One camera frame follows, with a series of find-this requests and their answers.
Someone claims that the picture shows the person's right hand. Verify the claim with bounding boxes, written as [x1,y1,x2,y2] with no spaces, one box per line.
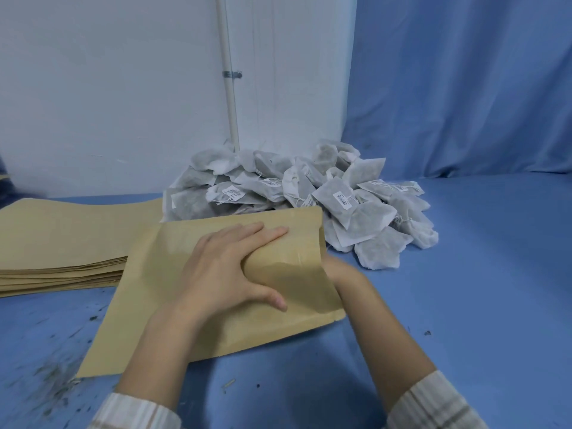
[321,253,360,289]

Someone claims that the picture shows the person's left hand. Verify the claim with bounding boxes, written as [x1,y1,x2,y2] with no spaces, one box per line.
[176,222,290,325]

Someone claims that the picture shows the kraft pouch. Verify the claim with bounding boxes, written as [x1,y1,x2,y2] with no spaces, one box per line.
[76,205,347,380]

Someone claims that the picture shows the pile of white tea bags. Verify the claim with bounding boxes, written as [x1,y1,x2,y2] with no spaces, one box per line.
[161,138,440,271]

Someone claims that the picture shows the stack of kraft pouches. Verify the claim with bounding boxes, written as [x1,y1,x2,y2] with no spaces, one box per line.
[0,197,164,299]

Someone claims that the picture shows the person's right forearm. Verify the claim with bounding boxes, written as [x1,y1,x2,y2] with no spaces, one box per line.
[332,272,490,429]

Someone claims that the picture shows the person's left forearm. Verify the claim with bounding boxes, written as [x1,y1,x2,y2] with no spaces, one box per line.
[87,303,215,429]

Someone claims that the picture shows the blue table cover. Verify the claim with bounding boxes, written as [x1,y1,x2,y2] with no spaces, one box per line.
[0,172,572,429]

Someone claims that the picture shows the blue curtain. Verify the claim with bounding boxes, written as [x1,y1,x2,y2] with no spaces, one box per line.
[341,0,572,180]
[0,156,21,209]

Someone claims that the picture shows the white wall pipe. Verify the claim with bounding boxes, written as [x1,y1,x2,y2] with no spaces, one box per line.
[214,0,242,151]

